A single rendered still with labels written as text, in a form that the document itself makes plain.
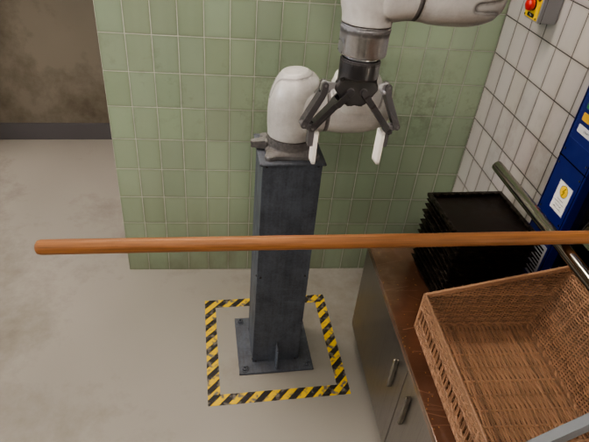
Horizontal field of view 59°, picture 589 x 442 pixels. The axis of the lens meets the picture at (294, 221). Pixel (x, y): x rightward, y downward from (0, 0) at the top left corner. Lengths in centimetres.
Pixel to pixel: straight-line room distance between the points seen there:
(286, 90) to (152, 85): 78
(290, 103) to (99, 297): 149
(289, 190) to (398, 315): 56
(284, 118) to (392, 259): 72
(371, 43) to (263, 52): 128
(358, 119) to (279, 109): 25
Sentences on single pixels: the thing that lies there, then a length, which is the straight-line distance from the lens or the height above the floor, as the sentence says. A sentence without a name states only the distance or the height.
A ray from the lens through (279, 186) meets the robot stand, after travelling 176.
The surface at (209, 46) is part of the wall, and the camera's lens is 220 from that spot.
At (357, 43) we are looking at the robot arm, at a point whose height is 158.
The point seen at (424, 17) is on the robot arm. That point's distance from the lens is 99.
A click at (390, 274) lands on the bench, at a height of 58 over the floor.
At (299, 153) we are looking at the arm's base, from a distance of 173.
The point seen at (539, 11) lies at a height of 145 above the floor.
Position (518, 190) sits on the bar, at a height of 117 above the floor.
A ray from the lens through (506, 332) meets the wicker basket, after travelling 191.
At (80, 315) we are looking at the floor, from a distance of 265.
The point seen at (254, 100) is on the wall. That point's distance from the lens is 228.
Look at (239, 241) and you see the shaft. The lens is 105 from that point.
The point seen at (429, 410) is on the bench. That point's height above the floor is 58.
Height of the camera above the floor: 185
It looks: 36 degrees down
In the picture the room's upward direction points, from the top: 6 degrees clockwise
